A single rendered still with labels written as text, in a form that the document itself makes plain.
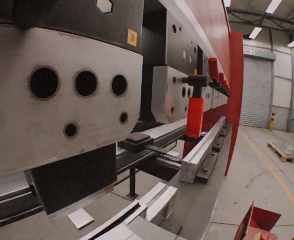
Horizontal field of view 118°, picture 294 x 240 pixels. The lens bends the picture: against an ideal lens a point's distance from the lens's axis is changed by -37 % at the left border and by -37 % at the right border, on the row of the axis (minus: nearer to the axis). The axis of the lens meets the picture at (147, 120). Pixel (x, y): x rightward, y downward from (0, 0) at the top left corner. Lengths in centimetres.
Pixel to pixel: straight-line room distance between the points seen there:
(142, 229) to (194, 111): 21
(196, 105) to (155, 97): 6
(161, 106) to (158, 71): 5
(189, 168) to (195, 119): 37
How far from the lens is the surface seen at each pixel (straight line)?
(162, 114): 18
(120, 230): 26
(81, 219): 28
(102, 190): 20
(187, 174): 58
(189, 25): 30
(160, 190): 39
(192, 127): 22
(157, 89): 18
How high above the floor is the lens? 122
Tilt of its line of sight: 11 degrees down
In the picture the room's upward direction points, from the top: 3 degrees clockwise
